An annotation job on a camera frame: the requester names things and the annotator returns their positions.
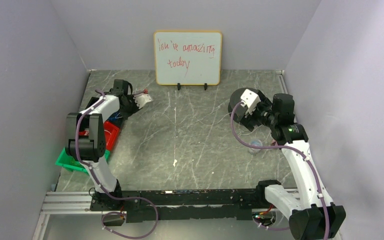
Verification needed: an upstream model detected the black cable spool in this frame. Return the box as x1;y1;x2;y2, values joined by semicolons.
227;87;258;128

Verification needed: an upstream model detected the thin white cable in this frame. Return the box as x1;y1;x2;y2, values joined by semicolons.
145;109;266;160

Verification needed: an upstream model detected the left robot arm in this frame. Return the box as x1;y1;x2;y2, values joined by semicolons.
65;79;139;200

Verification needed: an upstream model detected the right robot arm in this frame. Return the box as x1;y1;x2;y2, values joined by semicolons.
237;89;346;240

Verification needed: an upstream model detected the black bin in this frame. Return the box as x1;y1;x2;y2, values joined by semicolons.
79;95;124;128

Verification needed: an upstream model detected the clear round container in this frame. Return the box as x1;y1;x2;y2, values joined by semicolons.
248;139;263;155

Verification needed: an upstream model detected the red bin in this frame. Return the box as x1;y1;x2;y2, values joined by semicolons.
79;120;121;152

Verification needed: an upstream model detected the pink-capped bottle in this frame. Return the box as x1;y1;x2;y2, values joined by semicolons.
270;140;278;146

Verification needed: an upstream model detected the yellow-framed whiteboard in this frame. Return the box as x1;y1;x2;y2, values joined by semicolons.
153;30;223;86

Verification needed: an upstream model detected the green bin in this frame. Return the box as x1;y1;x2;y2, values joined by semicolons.
54;147;111;174

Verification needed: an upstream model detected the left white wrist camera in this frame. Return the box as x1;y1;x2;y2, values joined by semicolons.
133;89;153;109

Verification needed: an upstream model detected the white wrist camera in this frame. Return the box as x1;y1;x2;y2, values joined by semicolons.
133;89;153;109
240;88;261;115

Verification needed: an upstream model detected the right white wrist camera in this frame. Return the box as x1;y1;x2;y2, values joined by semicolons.
240;88;261;115

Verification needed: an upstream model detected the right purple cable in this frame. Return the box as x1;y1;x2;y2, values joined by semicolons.
230;101;331;240

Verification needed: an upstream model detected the purple cable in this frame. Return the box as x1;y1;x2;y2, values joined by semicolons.
74;89;160;240
230;101;331;240

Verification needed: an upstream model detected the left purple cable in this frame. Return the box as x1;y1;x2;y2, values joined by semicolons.
74;89;160;240

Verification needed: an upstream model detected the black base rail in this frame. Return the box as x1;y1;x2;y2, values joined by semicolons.
89;187;272;223

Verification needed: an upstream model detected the aluminium frame rail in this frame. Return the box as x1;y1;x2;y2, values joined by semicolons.
31;76;342;240

